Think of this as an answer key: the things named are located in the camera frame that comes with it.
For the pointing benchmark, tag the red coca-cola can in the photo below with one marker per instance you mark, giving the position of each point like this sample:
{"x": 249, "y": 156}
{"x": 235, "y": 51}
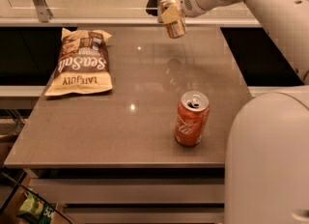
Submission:
{"x": 193, "y": 111}

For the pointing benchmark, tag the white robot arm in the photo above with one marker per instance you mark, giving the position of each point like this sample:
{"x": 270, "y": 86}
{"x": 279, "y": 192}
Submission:
{"x": 267, "y": 154}

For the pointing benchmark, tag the gold brown soda can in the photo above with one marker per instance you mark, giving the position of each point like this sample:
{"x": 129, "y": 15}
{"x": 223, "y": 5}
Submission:
{"x": 178, "y": 28}

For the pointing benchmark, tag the grey table drawer unit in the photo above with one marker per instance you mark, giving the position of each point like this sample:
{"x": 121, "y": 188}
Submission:
{"x": 135, "y": 196}

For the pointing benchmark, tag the green snack bag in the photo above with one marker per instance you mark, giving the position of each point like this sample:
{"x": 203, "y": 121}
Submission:
{"x": 35, "y": 211}

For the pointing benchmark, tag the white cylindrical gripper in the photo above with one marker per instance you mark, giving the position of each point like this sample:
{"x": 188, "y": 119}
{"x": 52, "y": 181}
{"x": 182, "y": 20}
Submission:
{"x": 189, "y": 2}

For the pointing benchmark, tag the sea salt chips bag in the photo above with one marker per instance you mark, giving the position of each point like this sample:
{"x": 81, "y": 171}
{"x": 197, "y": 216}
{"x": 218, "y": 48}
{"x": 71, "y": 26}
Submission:
{"x": 83, "y": 64}

